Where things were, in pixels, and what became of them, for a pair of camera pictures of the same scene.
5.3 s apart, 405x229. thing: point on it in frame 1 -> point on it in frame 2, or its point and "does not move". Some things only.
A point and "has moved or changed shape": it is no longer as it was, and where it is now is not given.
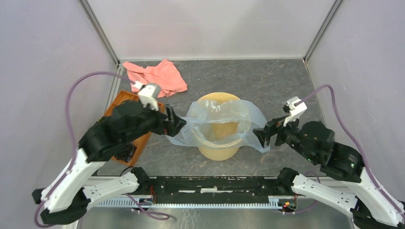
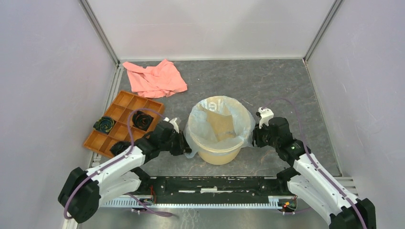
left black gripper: x=164 y=123 -> x=183 y=146
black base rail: x=205 y=191 does not move
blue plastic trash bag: x=217 y=123 has moved or changed shape
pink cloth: x=165 y=74 does not move
